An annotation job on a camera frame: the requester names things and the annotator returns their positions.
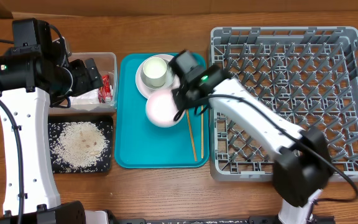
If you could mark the white cup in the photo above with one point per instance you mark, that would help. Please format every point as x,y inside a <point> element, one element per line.
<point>154,71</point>

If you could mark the left wooden chopstick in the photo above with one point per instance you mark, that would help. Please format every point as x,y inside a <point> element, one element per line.
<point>191,135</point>

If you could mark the teal serving tray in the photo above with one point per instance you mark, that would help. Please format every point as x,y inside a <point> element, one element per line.
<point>139,144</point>

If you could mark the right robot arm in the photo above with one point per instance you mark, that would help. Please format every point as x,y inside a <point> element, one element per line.
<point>301,160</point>

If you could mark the small pink white bowl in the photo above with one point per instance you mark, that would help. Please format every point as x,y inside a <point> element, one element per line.
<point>161,109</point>

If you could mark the large white plate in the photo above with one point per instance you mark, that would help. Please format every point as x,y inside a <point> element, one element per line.
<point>141,84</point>

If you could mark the white napkin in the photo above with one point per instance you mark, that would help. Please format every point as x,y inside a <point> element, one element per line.
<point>91,97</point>

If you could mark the clear plastic bin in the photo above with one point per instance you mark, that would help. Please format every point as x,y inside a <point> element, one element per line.
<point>106,64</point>

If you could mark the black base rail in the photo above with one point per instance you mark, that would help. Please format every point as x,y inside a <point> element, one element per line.
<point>251,220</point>

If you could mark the pile of rice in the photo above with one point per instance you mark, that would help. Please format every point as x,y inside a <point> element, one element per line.
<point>77,146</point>

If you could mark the grey dishwasher rack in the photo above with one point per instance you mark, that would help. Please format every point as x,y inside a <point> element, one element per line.
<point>308,75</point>

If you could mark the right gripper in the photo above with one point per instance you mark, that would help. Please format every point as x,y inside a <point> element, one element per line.
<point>180,98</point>

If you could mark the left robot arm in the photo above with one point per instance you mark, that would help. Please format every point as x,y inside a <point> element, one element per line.
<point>35,75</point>

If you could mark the red snack wrapper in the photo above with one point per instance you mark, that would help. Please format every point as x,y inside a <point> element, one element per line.
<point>104,92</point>

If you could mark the black plastic tray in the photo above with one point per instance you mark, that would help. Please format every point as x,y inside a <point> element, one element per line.
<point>103,121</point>

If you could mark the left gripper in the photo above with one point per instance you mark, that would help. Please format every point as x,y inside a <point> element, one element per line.
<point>87,84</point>

